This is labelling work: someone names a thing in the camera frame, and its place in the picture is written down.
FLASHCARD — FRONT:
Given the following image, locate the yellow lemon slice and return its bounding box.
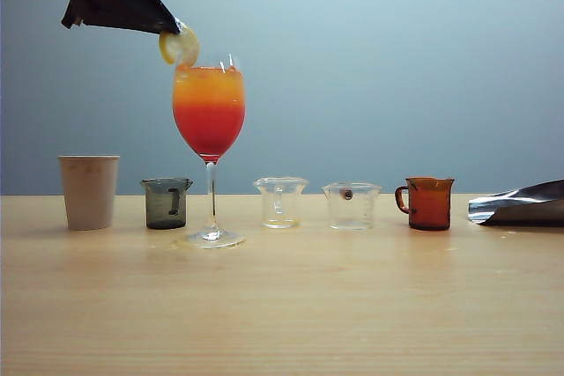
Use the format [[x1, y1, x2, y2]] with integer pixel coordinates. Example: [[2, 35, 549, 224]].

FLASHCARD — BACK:
[[158, 26, 200, 68]]

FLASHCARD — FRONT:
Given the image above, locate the beige paper cup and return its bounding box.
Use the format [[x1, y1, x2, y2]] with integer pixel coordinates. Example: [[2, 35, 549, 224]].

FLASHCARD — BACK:
[[57, 155, 121, 232]]

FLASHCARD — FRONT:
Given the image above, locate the smoky grey measuring cup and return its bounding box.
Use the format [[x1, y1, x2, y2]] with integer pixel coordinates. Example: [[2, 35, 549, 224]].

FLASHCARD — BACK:
[[139, 177, 194, 231]]

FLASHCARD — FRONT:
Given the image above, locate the clear measuring cup yellow residue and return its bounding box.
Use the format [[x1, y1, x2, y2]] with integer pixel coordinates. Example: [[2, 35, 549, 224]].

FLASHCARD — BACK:
[[252, 176, 309, 230]]

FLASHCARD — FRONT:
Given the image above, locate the clear measuring cup red sticker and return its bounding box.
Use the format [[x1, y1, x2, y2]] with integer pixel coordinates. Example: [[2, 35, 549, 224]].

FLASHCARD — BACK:
[[321, 181, 382, 232]]

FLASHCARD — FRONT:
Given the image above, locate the amber glass measuring cup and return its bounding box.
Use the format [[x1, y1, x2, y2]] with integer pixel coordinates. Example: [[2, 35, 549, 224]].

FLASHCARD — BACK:
[[394, 176, 456, 232]]

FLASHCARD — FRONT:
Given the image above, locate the wine glass with orange-red drink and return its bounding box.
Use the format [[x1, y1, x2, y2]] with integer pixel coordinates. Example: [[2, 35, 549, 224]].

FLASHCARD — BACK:
[[171, 53, 247, 249]]

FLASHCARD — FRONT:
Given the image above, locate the silver foil pouch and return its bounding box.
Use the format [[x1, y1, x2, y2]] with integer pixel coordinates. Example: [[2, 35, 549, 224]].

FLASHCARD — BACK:
[[467, 179, 564, 227]]

